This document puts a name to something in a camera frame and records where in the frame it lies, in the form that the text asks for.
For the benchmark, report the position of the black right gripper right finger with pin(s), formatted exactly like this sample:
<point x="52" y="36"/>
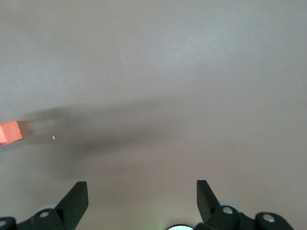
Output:
<point x="207" y="203"/>

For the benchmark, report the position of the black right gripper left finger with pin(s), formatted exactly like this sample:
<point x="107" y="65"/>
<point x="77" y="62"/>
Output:
<point x="72" y="203"/>

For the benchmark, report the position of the orange foam block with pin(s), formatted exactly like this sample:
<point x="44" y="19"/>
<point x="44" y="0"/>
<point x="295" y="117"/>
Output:
<point x="9" y="133"/>

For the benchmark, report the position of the brown table cover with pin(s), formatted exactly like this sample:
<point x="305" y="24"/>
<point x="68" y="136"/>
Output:
<point x="192" y="60"/>

